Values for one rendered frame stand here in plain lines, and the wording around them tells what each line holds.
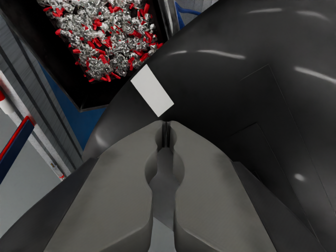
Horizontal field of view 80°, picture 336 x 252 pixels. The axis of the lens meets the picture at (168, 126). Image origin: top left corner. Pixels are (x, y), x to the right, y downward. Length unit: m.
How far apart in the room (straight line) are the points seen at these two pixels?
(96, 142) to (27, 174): 1.12
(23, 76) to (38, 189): 0.88
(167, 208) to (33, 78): 0.33
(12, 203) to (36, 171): 0.17
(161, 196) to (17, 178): 1.17
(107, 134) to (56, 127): 0.32
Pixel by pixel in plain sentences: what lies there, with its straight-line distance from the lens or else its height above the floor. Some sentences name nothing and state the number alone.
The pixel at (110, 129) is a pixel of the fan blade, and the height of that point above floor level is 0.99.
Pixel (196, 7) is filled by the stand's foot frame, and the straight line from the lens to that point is 1.08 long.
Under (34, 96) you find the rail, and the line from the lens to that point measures 0.42.
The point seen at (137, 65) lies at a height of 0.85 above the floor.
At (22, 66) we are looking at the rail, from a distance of 0.41.
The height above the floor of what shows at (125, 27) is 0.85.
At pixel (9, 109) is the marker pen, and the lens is 0.40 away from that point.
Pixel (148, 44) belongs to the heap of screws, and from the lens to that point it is 0.29.
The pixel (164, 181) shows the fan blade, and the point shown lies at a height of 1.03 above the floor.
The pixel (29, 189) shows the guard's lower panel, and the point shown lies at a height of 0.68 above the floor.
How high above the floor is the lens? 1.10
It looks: 42 degrees down
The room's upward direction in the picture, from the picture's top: 179 degrees counter-clockwise
